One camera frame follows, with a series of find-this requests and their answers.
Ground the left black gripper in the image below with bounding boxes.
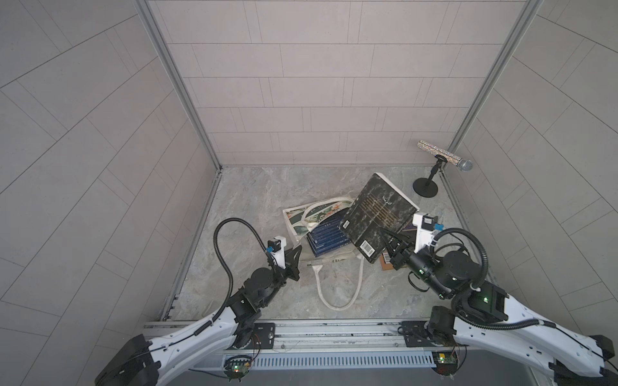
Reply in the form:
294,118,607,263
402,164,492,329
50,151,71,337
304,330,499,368
257,245,303,308

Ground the brown and black book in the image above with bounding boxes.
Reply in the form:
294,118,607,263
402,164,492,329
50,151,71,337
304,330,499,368
380,253,394,271

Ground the floral canvas tote bag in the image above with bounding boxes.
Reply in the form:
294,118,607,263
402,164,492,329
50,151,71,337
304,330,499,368
282,196,364,312

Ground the black marbled thick book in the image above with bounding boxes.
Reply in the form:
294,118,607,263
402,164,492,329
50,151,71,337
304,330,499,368
341,173,419,264

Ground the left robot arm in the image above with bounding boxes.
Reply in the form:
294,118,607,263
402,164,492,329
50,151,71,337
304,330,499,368
94,217,302,385

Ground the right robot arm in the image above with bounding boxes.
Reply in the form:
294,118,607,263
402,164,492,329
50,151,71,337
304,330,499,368
381,228,617,385

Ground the stack of blue books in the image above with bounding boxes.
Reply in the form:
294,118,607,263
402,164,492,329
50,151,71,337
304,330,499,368
307,209,350,257

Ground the black microphone stand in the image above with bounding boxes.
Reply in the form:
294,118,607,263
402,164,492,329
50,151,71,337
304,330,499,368
413,155,447,198

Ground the glitter microphone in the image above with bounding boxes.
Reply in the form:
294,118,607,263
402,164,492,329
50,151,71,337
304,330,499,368
417,140,473,172

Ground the right circuit board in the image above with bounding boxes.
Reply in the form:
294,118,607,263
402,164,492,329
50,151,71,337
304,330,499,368
432,352,460,376

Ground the circuit board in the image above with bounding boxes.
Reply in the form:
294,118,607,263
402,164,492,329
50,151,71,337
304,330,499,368
223,355,254,381
432,352,460,376

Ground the left circuit board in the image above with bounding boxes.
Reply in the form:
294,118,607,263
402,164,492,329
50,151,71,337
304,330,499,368
223,355,254,381

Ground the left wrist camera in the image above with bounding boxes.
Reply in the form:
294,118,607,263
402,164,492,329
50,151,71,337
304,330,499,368
267,236,286,269

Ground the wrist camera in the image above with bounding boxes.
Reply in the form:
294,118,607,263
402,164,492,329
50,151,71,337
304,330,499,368
412,212,444,253
267,236,286,269

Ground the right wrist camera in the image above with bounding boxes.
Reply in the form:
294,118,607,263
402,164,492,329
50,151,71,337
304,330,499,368
412,212,444,253

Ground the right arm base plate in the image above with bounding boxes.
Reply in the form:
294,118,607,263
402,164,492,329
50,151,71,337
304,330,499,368
398,321,455,347

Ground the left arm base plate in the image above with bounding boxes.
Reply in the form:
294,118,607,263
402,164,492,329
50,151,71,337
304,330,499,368
231,323,276,350

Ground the aluminium mounting rail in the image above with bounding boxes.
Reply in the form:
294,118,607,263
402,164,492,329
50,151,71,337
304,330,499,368
143,319,468,376

